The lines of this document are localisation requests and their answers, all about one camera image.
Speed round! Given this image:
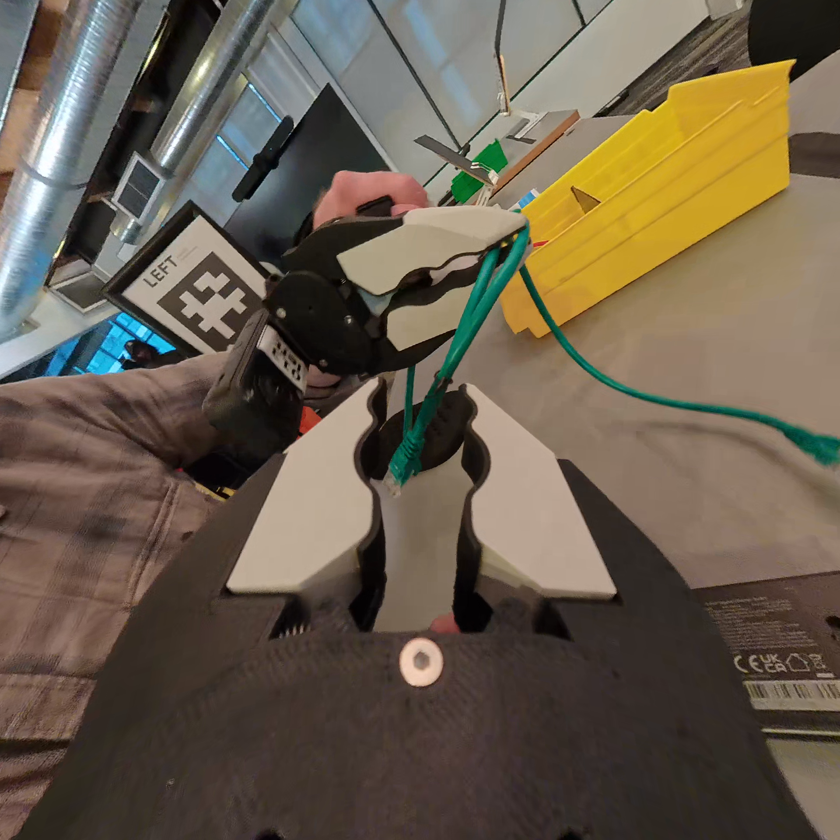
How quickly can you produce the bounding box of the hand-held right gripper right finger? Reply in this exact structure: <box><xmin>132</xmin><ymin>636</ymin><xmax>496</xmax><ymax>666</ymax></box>
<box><xmin>453</xmin><ymin>382</ymin><xmax>619</xmax><ymax>632</ymax></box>

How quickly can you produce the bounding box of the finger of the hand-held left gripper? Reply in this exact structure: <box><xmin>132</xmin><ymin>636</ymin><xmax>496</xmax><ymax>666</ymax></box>
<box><xmin>386</xmin><ymin>252</ymin><xmax>509</xmax><ymax>353</ymax></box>
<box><xmin>336</xmin><ymin>205</ymin><xmax>530</xmax><ymax>298</ymax></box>

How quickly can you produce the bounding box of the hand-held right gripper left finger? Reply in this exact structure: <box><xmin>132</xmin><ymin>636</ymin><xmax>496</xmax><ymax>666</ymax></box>
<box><xmin>225</xmin><ymin>377</ymin><xmax>389</xmax><ymax>632</ymax></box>

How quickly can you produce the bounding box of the green ethernet cable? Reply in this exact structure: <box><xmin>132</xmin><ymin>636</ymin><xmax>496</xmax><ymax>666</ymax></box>
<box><xmin>386</xmin><ymin>209</ymin><xmax>840</xmax><ymax>498</ymax></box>

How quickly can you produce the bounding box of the yellow plastic bin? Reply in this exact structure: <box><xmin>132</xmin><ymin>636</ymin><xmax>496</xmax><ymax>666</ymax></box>
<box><xmin>500</xmin><ymin>59</ymin><xmax>797</xmax><ymax>340</ymax></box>

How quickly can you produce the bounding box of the black network switch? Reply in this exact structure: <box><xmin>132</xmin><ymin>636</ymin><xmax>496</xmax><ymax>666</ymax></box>
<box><xmin>699</xmin><ymin>571</ymin><xmax>840</xmax><ymax>737</ymax></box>

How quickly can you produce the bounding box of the person's left forearm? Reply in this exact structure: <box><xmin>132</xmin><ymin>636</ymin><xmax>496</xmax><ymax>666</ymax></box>
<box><xmin>0</xmin><ymin>354</ymin><xmax>263</xmax><ymax>473</ymax></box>

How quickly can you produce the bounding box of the person's left hand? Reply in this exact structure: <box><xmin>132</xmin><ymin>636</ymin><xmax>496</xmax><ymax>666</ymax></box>
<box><xmin>307</xmin><ymin>169</ymin><xmax>432</xmax><ymax>232</ymax></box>

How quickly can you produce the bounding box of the small green bin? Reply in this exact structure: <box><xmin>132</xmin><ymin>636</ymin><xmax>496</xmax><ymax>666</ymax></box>
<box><xmin>449</xmin><ymin>140</ymin><xmax>509</xmax><ymax>204</ymax></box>

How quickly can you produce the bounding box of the tan board on stand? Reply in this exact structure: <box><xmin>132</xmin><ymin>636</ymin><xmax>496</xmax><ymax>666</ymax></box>
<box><xmin>492</xmin><ymin>0</ymin><xmax>547</xmax><ymax>140</ymax></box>
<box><xmin>413</xmin><ymin>134</ymin><xmax>501</xmax><ymax>188</ymax></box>

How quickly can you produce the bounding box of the black quilted wrist rest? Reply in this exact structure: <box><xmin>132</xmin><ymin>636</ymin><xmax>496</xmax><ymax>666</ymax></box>
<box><xmin>379</xmin><ymin>392</ymin><xmax>476</xmax><ymax>471</ymax></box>

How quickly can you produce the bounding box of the black white tag sign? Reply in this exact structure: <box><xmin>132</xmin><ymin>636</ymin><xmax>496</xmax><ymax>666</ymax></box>
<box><xmin>101</xmin><ymin>200</ymin><xmax>271</xmax><ymax>358</ymax></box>

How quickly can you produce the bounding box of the grey office desk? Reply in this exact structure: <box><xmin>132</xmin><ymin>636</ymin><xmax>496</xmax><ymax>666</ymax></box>
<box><xmin>489</xmin><ymin>108</ymin><xmax>581</xmax><ymax>193</ymax></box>

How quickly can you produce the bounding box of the black video bar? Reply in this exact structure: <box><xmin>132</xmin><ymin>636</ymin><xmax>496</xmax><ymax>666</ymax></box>
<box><xmin>231</xmin><ymin>116</ymin><xmax>295</xmax><ymax>202</ymax></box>

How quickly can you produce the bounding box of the white ceiling vent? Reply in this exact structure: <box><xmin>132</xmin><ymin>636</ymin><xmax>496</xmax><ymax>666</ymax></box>
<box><xmin>110</xmin><ymin>152</ymin><xmax>173</xmax><ymax>224</ymax></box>

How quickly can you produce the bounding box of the person's plaid shirt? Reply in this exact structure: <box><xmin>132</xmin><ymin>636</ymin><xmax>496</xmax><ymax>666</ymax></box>
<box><xmin>0</xmin><ymin>453</ymin><xmax>227</xmax><ymax>840</ymax></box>

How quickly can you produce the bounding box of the large black wall screen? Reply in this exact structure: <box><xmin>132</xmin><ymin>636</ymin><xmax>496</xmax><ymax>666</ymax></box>
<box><xmin>223</xmin><ymin>82</ymin><xmax>395</xmax><ymax>265</ymax></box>

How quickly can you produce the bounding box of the silver air duct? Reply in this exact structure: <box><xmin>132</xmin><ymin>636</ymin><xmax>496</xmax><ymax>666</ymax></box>
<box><xmin>0</xmin><ymin>0</ymin><xmax>280</xmax><ymax>342</ymax></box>

